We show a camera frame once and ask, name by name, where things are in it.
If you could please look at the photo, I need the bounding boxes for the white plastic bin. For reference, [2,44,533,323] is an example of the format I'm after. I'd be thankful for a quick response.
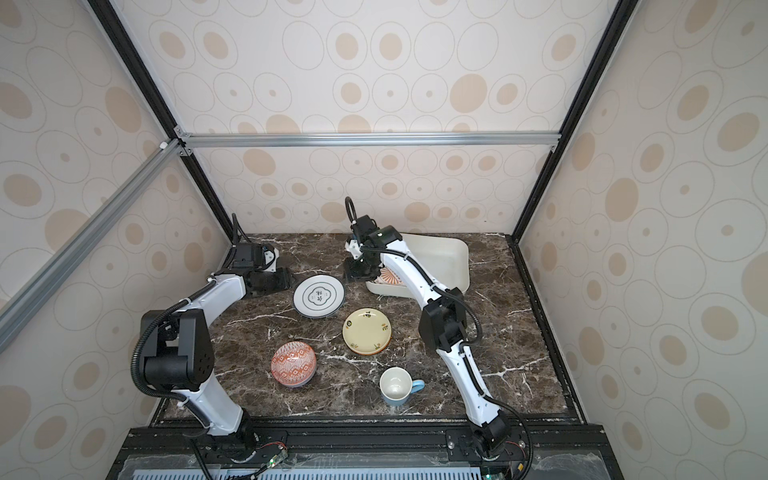
[365,234,470,299]

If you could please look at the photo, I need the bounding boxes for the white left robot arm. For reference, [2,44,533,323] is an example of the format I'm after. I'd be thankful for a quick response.
[130,267,294,441]

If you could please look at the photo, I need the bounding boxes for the black corner frame post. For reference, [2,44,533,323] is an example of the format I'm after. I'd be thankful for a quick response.
[87,0,233,237]
[507,0,639,247]

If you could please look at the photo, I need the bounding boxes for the silver aluminium rail left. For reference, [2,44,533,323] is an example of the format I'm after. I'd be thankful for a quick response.
[1,139,181,350]

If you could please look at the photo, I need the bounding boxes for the silver aluminium rail back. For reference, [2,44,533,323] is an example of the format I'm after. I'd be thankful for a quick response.
[181,131,560,148]

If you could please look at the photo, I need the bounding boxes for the black corner frame post right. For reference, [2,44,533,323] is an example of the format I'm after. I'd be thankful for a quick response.
[507,0,639,247]

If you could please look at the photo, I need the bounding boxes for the silver aluminium rail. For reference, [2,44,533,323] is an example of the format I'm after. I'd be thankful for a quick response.
[181,131,560,148]
[1,139,181,350]

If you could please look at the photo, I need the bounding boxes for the white black ring plate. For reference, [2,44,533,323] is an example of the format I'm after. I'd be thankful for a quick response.
[292,274,346,319]

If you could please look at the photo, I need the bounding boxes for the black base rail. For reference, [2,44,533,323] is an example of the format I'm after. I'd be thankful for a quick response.
[107,419,623,479]

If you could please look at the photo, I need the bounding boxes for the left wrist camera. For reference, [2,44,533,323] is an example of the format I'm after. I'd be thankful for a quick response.
[228,242,279,272]

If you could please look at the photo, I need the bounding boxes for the red patterned bowl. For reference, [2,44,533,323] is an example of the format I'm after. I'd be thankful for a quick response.
[270,341,317,388]

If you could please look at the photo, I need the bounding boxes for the orange sunburst plate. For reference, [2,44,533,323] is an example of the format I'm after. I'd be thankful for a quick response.
[374,267,403,286]

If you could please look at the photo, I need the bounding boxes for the yellow plate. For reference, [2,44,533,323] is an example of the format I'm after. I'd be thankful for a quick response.
[342,308,392,356]

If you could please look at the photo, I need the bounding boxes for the black corner frame post left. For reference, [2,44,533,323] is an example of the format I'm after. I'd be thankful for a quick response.
[87,0,233,237]

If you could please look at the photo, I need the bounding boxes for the blue mug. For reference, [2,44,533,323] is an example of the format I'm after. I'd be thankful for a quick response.
[379,367,425,407]

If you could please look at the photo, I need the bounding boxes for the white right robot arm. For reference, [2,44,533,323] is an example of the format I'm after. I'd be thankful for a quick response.
[344,216,516,458]

